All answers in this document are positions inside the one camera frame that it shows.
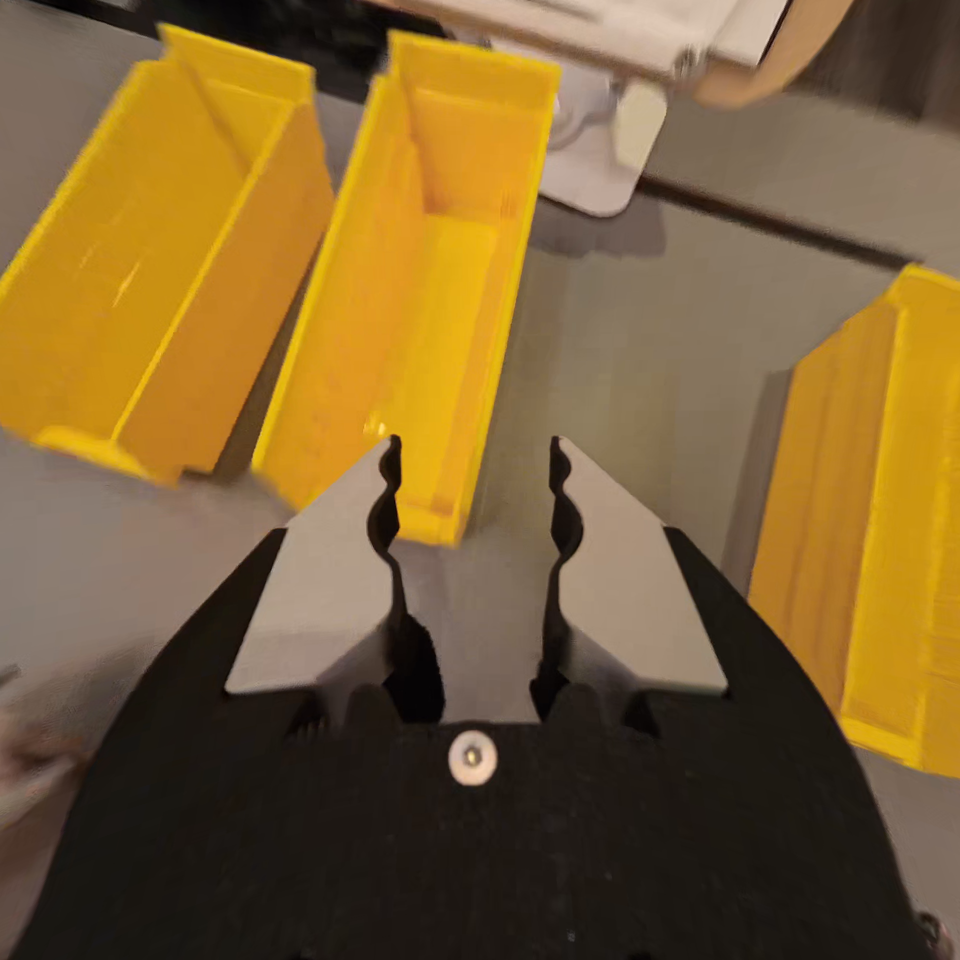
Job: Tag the grey desk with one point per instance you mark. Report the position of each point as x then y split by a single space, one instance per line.
637 337

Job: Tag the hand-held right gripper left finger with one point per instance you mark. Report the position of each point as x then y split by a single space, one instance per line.
322 600

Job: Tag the white object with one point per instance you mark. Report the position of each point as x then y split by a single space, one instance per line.
600 30

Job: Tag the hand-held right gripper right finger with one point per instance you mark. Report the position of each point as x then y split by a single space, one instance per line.
637 600

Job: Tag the yellow plastic storage bin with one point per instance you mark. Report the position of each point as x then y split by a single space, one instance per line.
420 337
862 525
150 300

